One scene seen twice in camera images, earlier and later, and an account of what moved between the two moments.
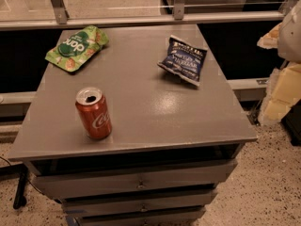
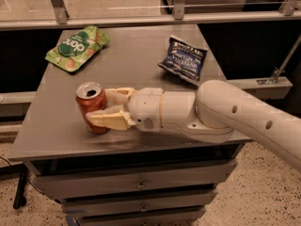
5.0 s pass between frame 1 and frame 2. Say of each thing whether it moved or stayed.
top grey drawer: stayed
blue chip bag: stayed
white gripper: moved
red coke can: moved
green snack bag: stayed
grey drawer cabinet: stayed
